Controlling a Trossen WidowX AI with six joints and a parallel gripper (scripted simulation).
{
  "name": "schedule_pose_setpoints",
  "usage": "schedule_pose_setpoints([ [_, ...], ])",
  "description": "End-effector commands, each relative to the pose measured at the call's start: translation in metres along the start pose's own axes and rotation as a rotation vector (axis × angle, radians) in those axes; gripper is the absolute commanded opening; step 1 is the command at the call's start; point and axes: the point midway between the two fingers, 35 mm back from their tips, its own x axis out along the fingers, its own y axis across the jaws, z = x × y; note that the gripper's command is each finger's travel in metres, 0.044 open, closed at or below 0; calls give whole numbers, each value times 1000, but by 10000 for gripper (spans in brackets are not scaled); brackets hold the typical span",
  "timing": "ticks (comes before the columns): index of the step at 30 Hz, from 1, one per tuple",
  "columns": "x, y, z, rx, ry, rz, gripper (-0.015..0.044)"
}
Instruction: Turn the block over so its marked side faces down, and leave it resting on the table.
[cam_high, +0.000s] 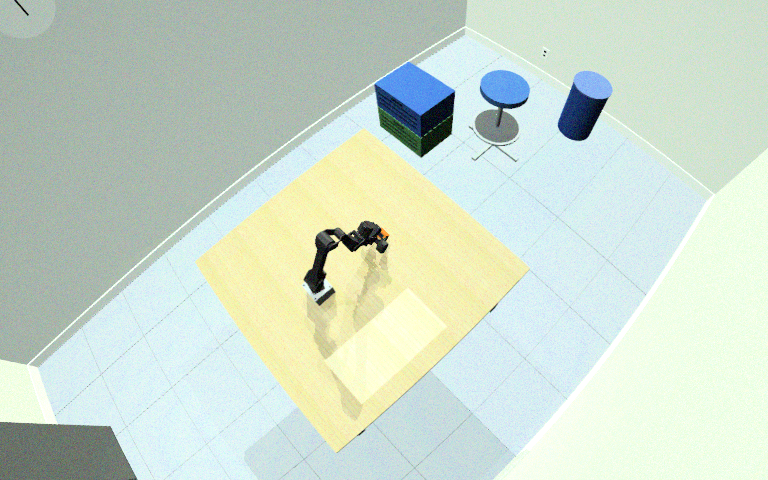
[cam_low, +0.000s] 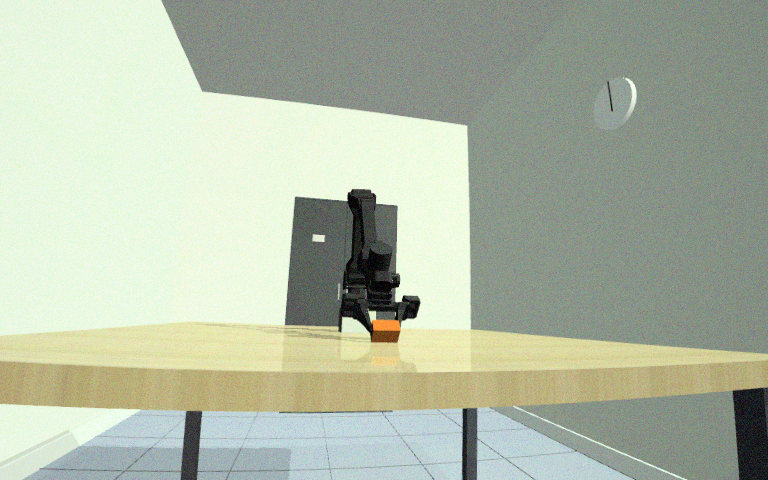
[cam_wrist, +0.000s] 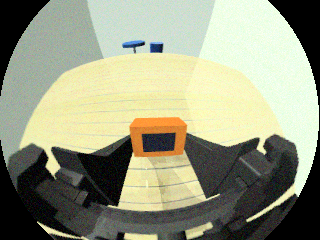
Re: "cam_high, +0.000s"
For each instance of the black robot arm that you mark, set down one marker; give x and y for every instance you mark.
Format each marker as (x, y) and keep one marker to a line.
(316, 276)

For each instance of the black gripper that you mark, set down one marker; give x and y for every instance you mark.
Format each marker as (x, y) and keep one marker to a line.
(381, 244)

